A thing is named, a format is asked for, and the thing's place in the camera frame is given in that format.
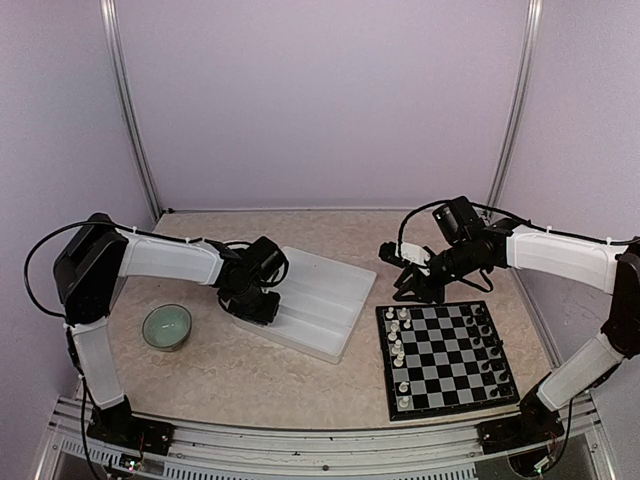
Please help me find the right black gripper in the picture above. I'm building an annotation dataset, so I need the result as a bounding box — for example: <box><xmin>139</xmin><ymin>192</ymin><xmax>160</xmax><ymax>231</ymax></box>
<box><xmin>393</xmin><ymin>238</ymin><xmax>486</xmax><ymax>304</ymax></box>

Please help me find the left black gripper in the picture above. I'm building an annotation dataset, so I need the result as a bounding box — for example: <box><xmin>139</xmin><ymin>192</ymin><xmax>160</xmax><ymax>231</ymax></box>
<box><xmin>228</xmin><ymin>281</ymin><xmax>282</xmax><ymax>325</ymax></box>

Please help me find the white divided plastic tray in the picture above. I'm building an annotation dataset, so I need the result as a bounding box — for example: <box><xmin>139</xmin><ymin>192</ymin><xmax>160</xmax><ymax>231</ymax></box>
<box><xmin>233</xmin><ymin>246</ymin><xmax>376</xmax><ymax>364</ymax></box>

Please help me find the black white chess board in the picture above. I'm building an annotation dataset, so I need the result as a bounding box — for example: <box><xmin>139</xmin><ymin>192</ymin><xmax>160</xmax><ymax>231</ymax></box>
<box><xmin>375</xmin><ymin>302</ymin><xmax>520</xmax><ymax>422</ymax></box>

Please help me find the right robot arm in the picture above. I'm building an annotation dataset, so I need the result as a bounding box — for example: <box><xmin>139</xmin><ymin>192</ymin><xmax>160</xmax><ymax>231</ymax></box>
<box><xmin>379</xmin><ymin>196</ymin><xmax>639</xmax><ymax>444</ymax></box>

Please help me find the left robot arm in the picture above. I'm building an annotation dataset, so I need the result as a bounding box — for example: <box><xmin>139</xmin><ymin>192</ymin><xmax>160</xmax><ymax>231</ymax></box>
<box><xmin>53</xmin><ymin>213</ymin><xmax>289</xmax><ymax>445</ymax></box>

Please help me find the row of black chess pieces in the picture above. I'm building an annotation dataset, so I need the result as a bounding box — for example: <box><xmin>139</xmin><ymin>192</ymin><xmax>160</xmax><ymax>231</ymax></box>
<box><xmin>456</xmin><ymin>302</ymin><xmax>520</xmax><ymax>404</ymax></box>

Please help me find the green glass bowl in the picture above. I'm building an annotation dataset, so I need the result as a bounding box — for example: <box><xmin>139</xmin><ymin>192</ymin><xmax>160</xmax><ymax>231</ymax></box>
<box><xmin>142</xmin><ymin>304</ymin><xmax>192</xmax><ymax>352</ymax></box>

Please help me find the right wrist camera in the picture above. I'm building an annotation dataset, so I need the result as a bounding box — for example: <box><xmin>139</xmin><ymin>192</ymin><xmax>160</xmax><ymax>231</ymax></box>
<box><xmin>378</xmin><ymin>242</ymin><xmax>431</xmax><ymax>267</ymax></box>

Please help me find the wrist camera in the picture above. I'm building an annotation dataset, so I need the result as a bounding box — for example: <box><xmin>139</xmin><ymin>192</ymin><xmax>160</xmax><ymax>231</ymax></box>
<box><xmin>378</xmin><ymin>242</ymin><xmax>431</xmax><ymax>267</ymax></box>
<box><xmin>246</xmin><ymin>236</ymin><xmax>287</xmax><ymax>282</ymax></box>

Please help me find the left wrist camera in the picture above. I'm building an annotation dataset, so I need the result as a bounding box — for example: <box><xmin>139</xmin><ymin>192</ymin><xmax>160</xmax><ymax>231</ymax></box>
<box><xmin>246</xmin><ymin>236</ymin><xmax>287</xmax><ymax>282</ymax></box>

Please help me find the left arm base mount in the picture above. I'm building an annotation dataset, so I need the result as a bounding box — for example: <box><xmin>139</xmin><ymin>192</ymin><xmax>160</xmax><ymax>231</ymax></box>
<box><xmin>87</xmin><ymin>417</ymin><xmax>175</xmax><ymax>456</ymax></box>

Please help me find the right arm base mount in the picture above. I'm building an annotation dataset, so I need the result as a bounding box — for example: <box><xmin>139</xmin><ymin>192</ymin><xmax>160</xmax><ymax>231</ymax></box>
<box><xmin>476</xmin><ymin>415</ymin><xmax>565</xmax><ymax>455</ymax></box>

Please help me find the front aluminium rail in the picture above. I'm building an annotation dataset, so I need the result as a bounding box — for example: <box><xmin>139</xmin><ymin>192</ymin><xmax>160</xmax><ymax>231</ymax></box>
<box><xmin>30</xmin><ymin>399</ymin><xmax>617</xmax><ymax>479</ymax></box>

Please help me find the right aluminium frame post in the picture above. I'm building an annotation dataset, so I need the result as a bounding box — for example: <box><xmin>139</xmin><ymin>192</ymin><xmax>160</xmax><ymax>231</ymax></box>
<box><xmin>487</xmin><ymin>0</ymin><xmax>543</xmax><ymax>207</ymax></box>

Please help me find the aluminium frame post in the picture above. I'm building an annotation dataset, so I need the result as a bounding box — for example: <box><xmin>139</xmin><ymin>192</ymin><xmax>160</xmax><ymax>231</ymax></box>
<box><xmin>99</xmin><ymin>0</ymin><xmax>163</xmax><ymax>221</ymax></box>
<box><xmin>487</xmin><ymin>0</ymin><xmax>543</xmax><ymax>207</ymax></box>

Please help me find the left aluminium frame post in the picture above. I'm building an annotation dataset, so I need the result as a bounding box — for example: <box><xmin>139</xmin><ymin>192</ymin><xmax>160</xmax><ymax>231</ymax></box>
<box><xmin>99</xmin><ymin>0</ymin><xmax>163</xmax><ymax>221</ymax></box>

